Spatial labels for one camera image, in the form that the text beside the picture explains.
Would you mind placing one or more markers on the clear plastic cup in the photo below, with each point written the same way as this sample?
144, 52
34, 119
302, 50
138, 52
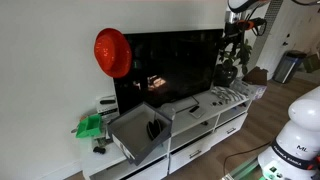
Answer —
166, 109

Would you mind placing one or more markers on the white franka robot arm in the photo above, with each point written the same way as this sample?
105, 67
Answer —
300, 133

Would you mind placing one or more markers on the black flat screen tv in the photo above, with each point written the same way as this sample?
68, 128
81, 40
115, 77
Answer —
173, 63

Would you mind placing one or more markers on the black headphones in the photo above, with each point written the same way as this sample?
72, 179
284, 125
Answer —
154, 129

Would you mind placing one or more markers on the smartphone with black remote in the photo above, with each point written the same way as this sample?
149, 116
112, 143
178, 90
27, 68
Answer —
196, 112

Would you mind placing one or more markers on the white tv stand cabinet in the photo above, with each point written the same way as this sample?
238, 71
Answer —
186, 133

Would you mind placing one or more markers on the grey open cardboard box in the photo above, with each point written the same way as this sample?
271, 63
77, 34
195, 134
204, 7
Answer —
133, 133

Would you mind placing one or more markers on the white and black product box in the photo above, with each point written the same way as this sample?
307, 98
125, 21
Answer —
107, 107

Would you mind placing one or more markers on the white black spotted sunglasses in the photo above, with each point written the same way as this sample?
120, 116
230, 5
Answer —
216, 103

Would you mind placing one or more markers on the striped blue cream towel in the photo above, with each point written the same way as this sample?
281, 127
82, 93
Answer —
228, 93

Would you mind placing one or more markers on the potted green plant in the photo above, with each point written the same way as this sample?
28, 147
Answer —
228, 70

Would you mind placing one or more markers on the green plastic bin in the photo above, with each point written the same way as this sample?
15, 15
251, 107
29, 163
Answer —
88, 126

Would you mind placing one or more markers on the small black gadget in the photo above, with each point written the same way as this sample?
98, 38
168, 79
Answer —
99, 150

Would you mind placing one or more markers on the printed white cardboard box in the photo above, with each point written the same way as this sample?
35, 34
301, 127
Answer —
255, 83

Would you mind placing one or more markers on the grey trash can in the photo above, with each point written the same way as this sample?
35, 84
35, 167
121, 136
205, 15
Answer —
288, 66

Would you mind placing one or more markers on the green container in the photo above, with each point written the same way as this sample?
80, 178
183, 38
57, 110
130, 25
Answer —
311, 63

